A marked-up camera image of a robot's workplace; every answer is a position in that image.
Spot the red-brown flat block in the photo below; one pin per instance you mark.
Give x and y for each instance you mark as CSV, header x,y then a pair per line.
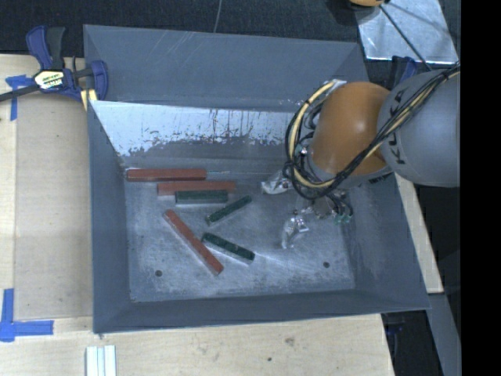
x,y
192,241
166,174
188,186

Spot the grey metal bin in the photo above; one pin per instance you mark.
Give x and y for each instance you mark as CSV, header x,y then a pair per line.
x,y
219,73

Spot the dark green flat block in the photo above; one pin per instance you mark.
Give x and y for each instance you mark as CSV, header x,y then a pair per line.
x,y
201,197
229,210
228,246

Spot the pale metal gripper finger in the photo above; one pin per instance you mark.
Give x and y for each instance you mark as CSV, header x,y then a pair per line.
x,y
277,184
297,225

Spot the pale wood board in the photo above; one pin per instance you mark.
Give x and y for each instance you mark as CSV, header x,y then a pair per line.
x,y
52,210

